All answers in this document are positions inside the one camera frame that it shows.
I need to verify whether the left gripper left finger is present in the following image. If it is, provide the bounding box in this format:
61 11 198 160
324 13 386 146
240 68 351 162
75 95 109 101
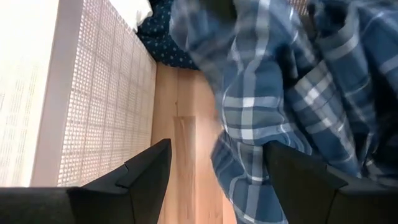
67 138 173 224

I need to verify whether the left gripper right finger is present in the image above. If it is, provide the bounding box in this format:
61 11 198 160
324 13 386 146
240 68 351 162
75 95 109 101
263 140 349 224

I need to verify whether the blue plaid shirt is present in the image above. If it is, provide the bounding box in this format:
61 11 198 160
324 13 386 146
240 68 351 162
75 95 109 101
169 0 398 224

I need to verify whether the navy dotted garment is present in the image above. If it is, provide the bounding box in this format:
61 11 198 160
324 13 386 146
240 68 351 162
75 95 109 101
136 0 200 71

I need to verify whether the white garment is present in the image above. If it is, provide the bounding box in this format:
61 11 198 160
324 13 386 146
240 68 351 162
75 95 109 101
108 0 154 34

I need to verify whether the white woven plastic bin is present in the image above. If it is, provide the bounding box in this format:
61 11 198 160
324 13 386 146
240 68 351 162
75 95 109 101
0 0 158 188

